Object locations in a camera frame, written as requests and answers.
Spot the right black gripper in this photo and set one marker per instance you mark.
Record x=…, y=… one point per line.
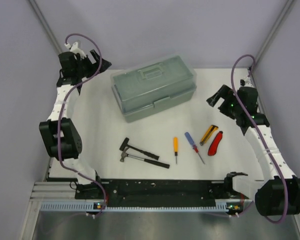
x=225, y=92

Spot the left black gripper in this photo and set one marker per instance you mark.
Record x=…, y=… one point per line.
x=79, y=60

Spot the green clear-lid tool box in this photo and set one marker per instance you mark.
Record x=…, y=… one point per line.
x=153, y=87

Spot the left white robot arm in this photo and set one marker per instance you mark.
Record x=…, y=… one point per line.
x=60, y=137

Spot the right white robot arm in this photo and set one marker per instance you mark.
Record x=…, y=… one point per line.
x=279, y=191

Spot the yellow black utility knife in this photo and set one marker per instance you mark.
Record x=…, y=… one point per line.
x=212, y=128

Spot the red black utility knife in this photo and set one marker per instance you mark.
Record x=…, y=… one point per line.
x=215, y=143

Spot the blue red screwdriver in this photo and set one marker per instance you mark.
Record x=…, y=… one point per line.
x=193, y=145

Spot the black mallet hammer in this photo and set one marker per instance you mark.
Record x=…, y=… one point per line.
x=125, y=144

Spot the steel claw hammer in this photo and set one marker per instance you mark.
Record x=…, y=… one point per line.
x=125, y=155

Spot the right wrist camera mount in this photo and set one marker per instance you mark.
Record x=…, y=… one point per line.
x=246, y=82

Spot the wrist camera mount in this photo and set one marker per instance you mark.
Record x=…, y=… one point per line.
x=246, y=82
x=75, y=48

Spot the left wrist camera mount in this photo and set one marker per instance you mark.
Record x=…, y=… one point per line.
x=75, y=48

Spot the orange handle screwdriver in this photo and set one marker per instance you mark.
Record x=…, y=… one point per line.
x=175, y=148

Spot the grey slotted cable duct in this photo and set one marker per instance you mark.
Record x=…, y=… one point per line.
x=57, y=206

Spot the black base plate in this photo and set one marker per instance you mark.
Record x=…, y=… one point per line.
x=157, y=193

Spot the aluminium frame rail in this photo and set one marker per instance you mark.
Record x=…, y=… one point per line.
x=52, y=191

